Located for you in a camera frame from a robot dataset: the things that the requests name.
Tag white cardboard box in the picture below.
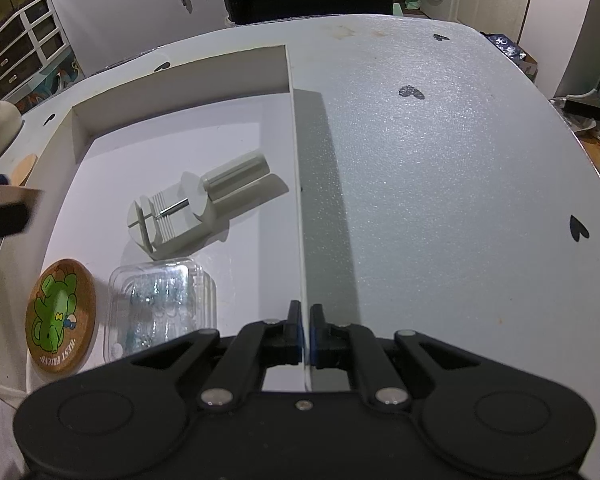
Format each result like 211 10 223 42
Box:
0 44 313 393

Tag white drawer cabinet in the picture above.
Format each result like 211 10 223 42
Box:
0 0 73 101

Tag blue patterned bag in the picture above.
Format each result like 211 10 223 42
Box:
482 32 528 63

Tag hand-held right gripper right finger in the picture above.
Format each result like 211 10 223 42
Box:
309 304 526 408

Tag round green elephant coaster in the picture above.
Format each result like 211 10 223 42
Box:
25 258 97 374

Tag white patterned storage box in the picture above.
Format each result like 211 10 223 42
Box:
10 57 86 111

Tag wooden block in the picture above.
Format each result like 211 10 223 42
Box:
0 185 45 211

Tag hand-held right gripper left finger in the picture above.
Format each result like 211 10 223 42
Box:
87 301 303 408

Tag clear plastic case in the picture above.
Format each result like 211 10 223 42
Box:
101 257 218 361

